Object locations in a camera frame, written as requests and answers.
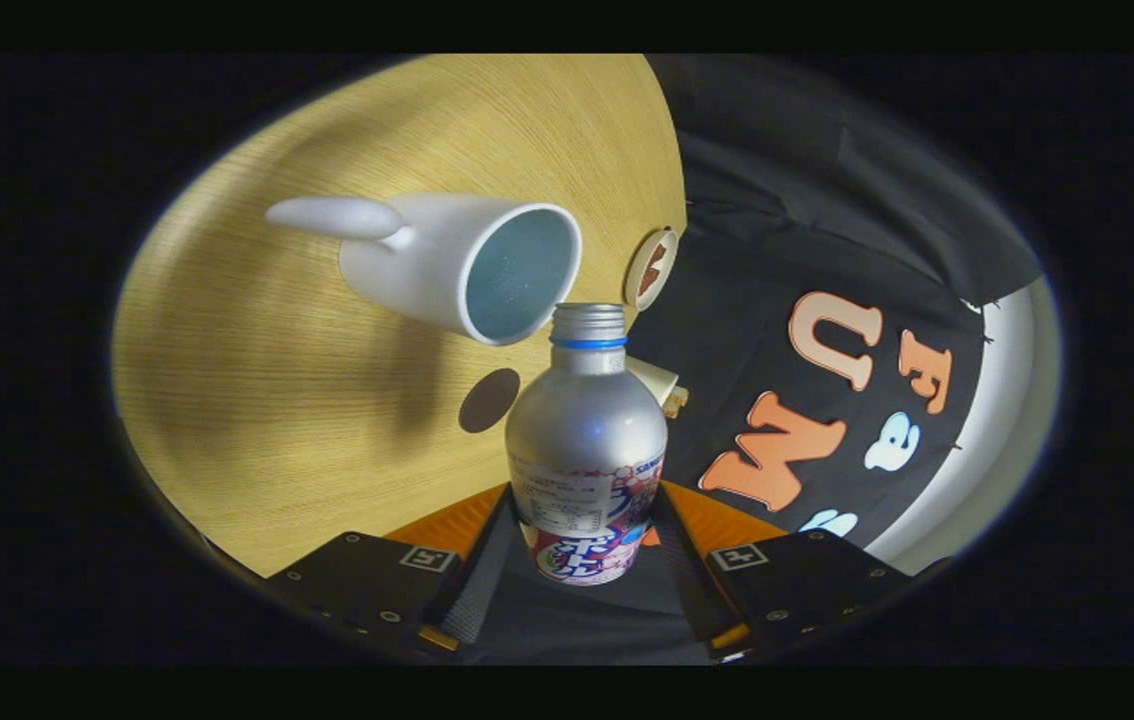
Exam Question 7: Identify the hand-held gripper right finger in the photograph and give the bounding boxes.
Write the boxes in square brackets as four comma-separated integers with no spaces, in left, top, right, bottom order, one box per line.
[649,480,913,656]

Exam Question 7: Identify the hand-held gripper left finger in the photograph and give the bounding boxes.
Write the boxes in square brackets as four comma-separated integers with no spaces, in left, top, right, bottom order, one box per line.
[267,483,520,661]

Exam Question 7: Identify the silver juice bottle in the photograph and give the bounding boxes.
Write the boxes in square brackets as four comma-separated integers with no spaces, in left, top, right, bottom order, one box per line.
[505,303,669,587]

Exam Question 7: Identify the dark round coaster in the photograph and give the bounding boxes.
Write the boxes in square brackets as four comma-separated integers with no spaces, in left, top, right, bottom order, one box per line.
[458,368,521,434]

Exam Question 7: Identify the white cup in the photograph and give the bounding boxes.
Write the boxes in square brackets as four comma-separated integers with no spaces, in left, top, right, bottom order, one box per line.
[265,193,584,347]

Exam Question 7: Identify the white toaster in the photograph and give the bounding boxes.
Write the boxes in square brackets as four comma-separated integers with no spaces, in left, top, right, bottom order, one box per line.
[624,355,680,406]

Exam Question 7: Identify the wooden table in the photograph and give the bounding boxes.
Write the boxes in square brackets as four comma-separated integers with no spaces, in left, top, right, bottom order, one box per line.
[112,54,688,579]

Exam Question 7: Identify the white round plate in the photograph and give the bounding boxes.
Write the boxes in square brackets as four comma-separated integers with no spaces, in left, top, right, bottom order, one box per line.
[624,227,679,312]

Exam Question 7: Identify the black backdrop cloth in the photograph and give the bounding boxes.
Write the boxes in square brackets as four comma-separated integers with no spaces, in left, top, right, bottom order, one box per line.
[457,54,1043,666]

